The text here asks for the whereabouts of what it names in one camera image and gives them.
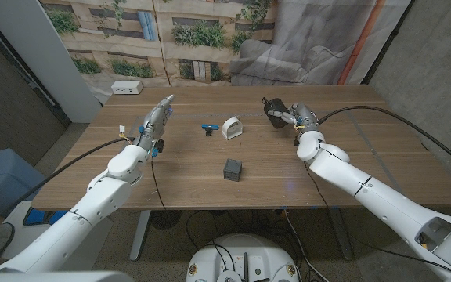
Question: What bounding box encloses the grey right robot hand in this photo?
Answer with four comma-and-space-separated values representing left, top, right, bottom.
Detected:
267, 102, 320, 136

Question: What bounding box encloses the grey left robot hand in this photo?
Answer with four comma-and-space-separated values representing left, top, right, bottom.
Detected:
137, 94, 175, 152

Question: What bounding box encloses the black cylindrical speaker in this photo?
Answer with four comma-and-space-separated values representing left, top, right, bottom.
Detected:
262, 96, 290, 130

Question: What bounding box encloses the dark grey cube block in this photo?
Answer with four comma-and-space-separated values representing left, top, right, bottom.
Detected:
222, 158, 243, 183

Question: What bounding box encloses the white power strip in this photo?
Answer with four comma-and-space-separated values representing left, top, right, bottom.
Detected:
110, 80, 144, 96

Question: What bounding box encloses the white arched tape dispenser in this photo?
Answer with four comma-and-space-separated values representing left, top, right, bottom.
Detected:
222, 117, 244, 141

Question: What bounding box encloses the printed fabric backdrop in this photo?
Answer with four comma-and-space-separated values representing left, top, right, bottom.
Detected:
39, 0, 413, 106

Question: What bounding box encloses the black round floor fan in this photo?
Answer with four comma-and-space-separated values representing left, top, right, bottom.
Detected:
150, 210, 182, 230

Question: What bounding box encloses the white table leg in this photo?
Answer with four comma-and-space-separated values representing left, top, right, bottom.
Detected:
327, 207, 354, 262
130, 210, 152, 262

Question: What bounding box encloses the white robot torso base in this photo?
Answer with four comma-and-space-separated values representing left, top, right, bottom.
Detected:
186, 233, 300, 282

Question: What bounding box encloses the blue flat floor item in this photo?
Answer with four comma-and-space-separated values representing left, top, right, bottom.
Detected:
23, 207, 60, 226

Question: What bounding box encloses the blue upholstered chair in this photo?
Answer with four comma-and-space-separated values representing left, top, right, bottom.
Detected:
0, 147, 49, 219

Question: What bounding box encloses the white connector yellow wire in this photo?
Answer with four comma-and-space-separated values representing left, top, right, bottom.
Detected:
117, 125, 132, 143

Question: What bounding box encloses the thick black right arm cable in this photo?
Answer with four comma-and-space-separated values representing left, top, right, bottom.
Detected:
317, 104, 451, 177

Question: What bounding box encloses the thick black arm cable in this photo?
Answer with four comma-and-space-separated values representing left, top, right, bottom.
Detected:
317, 104, 451, 177
0, 136, 136, 216

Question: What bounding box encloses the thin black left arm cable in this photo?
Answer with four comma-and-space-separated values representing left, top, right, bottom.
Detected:
150, 158, 168, 212

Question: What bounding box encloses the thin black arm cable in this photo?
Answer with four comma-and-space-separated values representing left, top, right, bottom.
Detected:
303, 160, 451, 275
150, 158, 168, 212

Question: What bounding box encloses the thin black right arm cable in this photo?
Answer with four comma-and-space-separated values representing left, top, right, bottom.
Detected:
303, 160, 451, 275

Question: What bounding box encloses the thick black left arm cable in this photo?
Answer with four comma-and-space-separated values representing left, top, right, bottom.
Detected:
0, 136, 136, 216

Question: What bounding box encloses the grey floor cable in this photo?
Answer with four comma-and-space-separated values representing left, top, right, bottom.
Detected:
283, 209, 330, 282

